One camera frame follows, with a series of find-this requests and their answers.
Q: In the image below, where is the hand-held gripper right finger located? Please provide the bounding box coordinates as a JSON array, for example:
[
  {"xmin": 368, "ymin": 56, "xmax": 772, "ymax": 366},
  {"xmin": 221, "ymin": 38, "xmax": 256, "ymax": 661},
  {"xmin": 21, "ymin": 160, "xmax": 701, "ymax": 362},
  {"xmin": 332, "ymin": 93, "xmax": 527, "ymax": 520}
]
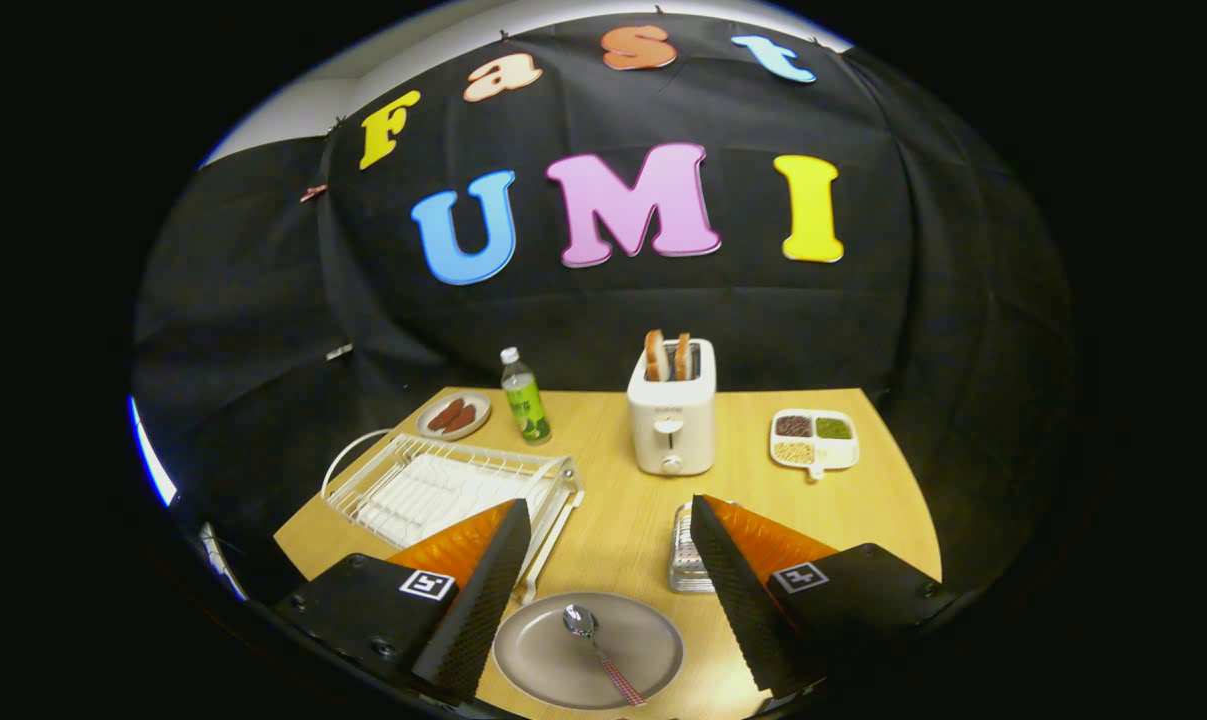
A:
[{"xmin": 689, "ymin": 494, "xmax": 954, "ymax": 701}]

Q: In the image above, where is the black backdrop cloth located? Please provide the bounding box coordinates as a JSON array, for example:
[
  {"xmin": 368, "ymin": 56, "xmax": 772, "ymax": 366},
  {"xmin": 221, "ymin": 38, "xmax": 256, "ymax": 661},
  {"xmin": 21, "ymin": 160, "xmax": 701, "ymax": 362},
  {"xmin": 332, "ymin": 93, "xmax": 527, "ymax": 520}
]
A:
[{"xmin": 133, "ymin": 15, "xmax": 1074, "ymax": 601}]

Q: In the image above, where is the metal wire basket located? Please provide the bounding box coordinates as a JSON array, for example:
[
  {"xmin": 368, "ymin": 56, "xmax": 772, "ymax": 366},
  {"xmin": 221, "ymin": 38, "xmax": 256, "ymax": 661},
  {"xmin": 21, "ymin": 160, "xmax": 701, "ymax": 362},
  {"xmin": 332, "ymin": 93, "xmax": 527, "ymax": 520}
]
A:
[{"xmin": 668, "ymin": 500, "xmax": 719, "ymax": 595}]

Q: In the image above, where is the spoon with red checked handle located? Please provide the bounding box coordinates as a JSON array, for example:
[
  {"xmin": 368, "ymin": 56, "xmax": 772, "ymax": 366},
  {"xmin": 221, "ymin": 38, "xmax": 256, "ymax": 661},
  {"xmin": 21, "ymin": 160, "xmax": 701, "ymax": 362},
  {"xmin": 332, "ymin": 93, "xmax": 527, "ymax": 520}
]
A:
[{"xmin": 562, "ymin": 604, "xmax": 649, "ymax": 708}]

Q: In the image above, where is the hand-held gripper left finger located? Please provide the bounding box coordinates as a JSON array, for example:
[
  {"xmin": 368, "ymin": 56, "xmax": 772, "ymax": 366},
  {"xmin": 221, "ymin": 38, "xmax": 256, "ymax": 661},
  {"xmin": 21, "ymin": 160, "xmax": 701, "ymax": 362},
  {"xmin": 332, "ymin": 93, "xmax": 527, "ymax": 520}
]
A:
[{"xmin": 273, "ymin": 498, "xmax": 532, "ymax": 703}]

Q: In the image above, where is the white wire dish rack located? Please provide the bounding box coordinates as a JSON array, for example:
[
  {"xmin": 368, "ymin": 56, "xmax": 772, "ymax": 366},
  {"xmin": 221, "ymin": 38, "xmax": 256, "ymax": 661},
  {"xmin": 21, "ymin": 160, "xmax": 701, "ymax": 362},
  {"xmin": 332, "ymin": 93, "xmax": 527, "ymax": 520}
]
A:
[{"xmin": 321, "ymin": 428, "xmax": 585, "ymax": 606}]

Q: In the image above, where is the white divided bean dish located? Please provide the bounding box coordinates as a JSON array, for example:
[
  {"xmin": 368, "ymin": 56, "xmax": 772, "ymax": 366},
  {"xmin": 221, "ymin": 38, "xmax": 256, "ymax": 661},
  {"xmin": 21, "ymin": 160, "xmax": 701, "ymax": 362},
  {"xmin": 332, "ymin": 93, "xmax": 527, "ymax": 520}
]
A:
[{"xmin": 769, "ymin": 408, "xmax": 861, "ymax": 482}]

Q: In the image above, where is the small grey plate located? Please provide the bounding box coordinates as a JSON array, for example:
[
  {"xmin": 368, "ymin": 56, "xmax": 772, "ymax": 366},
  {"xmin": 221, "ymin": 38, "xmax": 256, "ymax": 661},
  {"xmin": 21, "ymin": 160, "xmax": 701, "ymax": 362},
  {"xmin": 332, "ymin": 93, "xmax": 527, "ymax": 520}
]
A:
[{"xmin": 417, "ymin": 391, "xmax": 493, "ymax": 442}]

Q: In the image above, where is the white toaster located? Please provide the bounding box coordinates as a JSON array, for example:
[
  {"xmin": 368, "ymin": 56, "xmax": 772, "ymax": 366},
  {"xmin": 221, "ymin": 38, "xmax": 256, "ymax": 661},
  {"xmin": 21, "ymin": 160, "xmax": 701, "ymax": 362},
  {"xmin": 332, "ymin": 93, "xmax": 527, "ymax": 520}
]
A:
[{"xmin": 627, "ymin": 338, "xmax": 717, "ymax": 477}]

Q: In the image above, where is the grey round plate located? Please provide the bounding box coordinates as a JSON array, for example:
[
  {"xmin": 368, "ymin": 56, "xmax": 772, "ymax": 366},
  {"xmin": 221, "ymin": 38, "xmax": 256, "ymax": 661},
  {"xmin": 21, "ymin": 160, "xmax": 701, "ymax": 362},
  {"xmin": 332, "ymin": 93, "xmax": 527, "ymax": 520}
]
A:
[{"xmin": 492, "ymin": 591, "xmax": 686, "ymax": 712}]

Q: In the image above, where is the green label drink bottle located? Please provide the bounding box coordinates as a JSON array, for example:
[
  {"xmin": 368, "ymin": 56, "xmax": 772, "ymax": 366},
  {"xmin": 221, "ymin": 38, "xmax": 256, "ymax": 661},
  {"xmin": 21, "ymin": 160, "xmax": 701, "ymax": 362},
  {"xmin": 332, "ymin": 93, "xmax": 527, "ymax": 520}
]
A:
[{"xmin": 500, "ymin": 347, "xmax": 552, "ymax": 445}]

